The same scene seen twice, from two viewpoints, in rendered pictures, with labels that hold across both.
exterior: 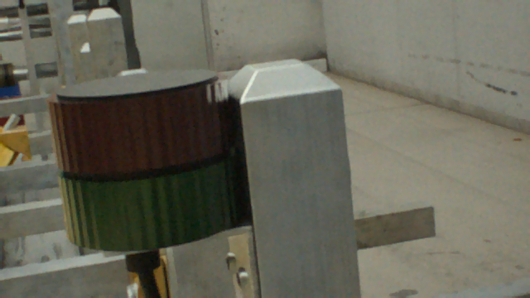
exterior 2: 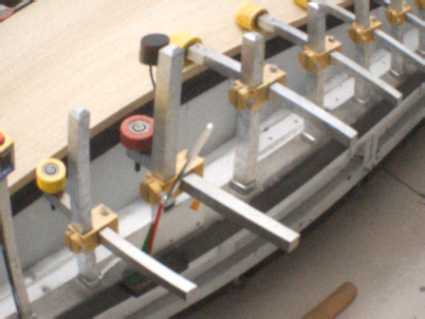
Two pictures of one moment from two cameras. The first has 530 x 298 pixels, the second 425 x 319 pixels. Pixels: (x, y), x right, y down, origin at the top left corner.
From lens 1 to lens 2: 2.08 m
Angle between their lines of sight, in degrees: 53
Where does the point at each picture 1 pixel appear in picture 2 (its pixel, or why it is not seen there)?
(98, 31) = not seen: outside the picture
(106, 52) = not seen: outside the picture
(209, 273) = (248, 64)
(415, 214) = (392, 96)
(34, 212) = (339, 12)
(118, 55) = not seen: outside the picture
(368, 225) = (379, 88)
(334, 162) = (168, 65)
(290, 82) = (166, 51)
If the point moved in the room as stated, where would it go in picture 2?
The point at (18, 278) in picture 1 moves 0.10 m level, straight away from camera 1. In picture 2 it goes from (284, 29) to (304, 20)
